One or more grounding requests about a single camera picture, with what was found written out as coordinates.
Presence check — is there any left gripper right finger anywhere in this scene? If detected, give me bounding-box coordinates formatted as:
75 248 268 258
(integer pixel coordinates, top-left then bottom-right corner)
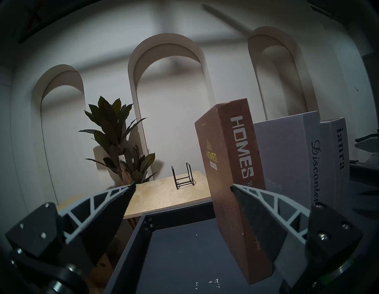
231 183 364 288

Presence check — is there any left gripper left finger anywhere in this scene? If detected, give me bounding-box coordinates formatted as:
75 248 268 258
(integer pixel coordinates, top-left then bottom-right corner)
5 182 136 294

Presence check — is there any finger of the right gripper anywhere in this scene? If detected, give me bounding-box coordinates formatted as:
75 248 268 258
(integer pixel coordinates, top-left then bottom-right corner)
354 134 379 152

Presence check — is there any brown HOMES book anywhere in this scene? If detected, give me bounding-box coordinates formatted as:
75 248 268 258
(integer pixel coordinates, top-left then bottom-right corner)
195 98 273 285

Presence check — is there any grey ianra book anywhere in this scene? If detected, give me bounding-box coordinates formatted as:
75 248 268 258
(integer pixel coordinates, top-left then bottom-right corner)
320 117 350 214

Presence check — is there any light wooden table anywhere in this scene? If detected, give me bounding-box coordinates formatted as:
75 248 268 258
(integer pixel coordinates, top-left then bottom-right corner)
56 170 212 289

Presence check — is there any grey Discontent book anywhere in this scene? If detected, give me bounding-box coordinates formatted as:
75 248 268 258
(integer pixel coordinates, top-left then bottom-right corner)
253 111 336 214

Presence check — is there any black utility cart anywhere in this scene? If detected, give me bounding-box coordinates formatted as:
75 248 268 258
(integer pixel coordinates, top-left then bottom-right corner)
104 162 379 294

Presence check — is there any large dark leafy plant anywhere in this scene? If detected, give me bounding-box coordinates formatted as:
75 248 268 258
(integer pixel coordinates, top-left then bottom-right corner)
78 95 156 186

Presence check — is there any black wire rack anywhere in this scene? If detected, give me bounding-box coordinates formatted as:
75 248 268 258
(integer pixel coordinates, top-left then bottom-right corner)
171 162 195 189

